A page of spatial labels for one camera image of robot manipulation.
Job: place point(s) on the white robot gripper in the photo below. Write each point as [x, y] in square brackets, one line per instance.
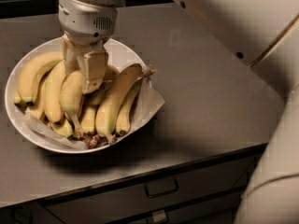
[84, 20]

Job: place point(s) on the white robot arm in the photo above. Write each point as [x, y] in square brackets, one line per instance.
[224, 147]

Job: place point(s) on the large white bowl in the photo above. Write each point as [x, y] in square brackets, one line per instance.
[124, 53]

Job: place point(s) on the hidden middle yellow banana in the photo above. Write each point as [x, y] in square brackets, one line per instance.
[90, 106]

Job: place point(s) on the long right yellow banana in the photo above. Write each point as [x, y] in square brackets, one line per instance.
[106, 116]

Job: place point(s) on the white paper liner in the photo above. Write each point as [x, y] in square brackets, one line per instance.
[93, 140]

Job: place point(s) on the dark upper drawer front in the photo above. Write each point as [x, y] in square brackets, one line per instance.
[113, 206]

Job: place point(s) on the white drawer label lower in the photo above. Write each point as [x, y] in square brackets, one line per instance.
[159, 217]

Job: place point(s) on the black upper drawer handle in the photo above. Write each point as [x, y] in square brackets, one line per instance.
[160, 187]

